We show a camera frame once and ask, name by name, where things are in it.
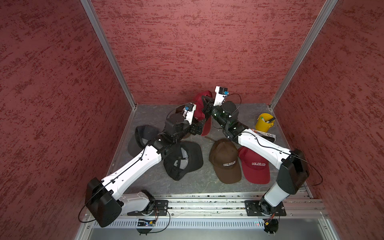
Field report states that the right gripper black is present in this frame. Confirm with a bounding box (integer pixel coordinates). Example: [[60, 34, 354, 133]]
[[202, 94, 229, 128]]

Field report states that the black cap front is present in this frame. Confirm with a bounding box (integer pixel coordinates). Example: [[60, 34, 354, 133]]
[[164, 141, 204, 181]]

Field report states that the red cap with white logo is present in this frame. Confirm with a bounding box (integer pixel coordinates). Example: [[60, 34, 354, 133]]
[[238, 147, 270, 185]]

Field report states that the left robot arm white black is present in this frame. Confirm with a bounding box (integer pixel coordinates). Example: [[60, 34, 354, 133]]
[[85, 113, 206, 228]]

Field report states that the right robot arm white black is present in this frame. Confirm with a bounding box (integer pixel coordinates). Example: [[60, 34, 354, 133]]
[[202, 96, 310, 216]]

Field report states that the dark brown cap back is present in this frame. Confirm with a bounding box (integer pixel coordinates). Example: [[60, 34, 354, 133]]
[[175, 105, 186, 115]]

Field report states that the dark grey cap left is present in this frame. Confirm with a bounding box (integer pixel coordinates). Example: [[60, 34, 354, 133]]
[[127, 125, 160, 157]]

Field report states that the white staples box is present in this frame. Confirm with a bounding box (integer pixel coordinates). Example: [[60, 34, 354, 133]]
[[252, 129, 276, 140]]

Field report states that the yellow plastic bucket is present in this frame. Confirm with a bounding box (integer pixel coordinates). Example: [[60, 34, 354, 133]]
[[255, 113, 274, 133]]

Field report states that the black stapler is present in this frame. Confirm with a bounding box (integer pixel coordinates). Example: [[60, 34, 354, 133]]
[[262, 136, 276, 143]]

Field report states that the right corner aluminium profile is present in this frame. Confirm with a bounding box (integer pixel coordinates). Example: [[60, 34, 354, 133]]
[[269, 0, 338, 112]]

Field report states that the corner aluminium profile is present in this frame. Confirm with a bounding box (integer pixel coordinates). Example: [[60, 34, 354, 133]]
[[269, 0, 338, 112], [81, 0, 137, 111]]

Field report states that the left corner aluminium profile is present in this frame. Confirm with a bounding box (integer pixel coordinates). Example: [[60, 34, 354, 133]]
[[81, 0, 137, 111]]

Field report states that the aluminium rail frame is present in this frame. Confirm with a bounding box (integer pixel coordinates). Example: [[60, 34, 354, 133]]
[[74, 191, 340, 240]]

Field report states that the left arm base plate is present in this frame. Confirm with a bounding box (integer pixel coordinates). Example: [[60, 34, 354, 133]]
[[127, 200, 169, 217]]

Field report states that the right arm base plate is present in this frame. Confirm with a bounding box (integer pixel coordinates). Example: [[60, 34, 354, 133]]
[[245, 201, 287, 217]]

